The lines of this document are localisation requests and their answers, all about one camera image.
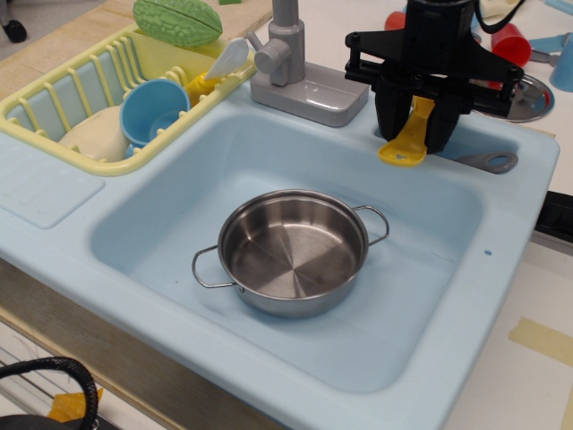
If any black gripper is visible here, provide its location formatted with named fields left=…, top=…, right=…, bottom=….
left=345, top=1, right=524, bottom=154

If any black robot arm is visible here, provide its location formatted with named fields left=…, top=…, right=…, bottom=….
left=345, top=1, right=524, bottom=154

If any steel pot lid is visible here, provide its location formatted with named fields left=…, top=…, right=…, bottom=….
left=507, top=75, right=555, bottom=123

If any stainless steel pot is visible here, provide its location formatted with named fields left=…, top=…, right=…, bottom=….
left=212, top=189, right=390, bottom=319

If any red plastic mug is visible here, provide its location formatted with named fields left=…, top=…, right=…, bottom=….
left=384, top=12, right=406, bottom=30

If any red plastic tumbler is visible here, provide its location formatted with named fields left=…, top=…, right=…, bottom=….
left=491, top=23, right=533, bottom=67

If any cream plastic dish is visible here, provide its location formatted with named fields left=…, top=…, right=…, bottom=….
left=477, top=0, right=521, bottom=19

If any grey toy faucet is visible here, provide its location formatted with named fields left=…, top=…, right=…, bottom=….
left=247, top=1, right=369, bottom=127

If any light blue cup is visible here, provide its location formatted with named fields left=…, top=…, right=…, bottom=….
left=550, top=36, right=573, bottom=92

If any light blue utensil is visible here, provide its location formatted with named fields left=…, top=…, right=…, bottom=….
left=529, top=32, right=572, bottom=53

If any light blue toy sink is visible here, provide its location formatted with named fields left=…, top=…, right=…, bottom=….
left=1, top=85, right=560, bottom=429

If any green toy bitter gourd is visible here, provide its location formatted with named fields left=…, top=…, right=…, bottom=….
left=133, top=0, right=223, bottom=47

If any beige masking tape strip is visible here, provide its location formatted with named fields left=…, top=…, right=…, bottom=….
left=509, top=317, right=572, bottom=367

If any blue plastic cup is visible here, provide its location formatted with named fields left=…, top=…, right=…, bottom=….
left=119, top=79, right=192, bottom=148

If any yellow dish rack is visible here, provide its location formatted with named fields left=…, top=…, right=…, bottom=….
left=1, top=24, right=256, bottom=176

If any cream plastic plate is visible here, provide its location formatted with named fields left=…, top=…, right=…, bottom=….
left=58, top=106, right=130, bottom=162

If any black caster wheel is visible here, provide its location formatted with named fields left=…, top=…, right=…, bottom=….
left=2, top=20, right=28, bottom=44

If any yellow tape piece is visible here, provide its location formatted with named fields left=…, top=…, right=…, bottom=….
left=47, top=392, right=87, bottom=423

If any grey utensil handle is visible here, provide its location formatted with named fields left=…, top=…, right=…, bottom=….
left=456, top=151, right=518, bottom=175

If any black braided cable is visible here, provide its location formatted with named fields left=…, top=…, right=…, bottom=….
left=0, top=357, right=99, bottom=430

